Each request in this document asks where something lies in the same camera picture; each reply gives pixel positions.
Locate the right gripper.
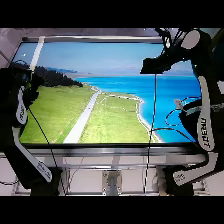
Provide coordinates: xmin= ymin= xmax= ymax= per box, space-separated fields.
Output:
xmin=139 ymin=49 xmax=190 ymax=75

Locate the black cable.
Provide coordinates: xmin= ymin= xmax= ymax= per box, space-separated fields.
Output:
xmin=145 ymin=73 xmax=158 ymax=195
xmin=27 ymin=105 xmax=66 ymax=197
xmin=150 ymin=95 xmax=202 ymax=143

